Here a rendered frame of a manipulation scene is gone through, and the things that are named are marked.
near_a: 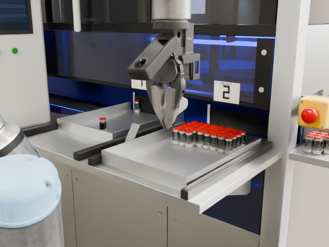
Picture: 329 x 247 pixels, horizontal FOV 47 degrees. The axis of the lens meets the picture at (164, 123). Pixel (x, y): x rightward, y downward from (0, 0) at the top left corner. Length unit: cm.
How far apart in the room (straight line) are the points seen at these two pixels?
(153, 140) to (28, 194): 60
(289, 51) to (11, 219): 76
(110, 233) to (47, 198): 114
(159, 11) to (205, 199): 37
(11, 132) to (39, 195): 17
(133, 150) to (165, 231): 50
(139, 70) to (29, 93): 97
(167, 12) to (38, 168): 36
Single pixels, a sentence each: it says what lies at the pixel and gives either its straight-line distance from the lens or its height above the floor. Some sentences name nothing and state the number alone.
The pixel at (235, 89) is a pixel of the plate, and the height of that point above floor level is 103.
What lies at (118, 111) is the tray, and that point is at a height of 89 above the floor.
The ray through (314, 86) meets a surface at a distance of 119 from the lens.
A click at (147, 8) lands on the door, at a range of 129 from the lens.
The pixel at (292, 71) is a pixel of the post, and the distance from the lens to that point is 103.
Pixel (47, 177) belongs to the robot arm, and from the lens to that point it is 56.
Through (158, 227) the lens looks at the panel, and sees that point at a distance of 145.
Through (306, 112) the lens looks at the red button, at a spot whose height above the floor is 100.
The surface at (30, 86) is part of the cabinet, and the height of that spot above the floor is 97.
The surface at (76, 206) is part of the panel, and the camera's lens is 181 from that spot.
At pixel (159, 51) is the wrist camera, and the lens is 70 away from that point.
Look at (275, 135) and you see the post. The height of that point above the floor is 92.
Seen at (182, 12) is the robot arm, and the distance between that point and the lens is 73.
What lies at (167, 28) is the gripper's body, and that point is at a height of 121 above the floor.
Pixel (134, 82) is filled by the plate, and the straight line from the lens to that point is 133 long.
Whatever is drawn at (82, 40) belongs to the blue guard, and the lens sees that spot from 152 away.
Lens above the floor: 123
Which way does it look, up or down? 16 degrees down
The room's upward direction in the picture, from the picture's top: straight up
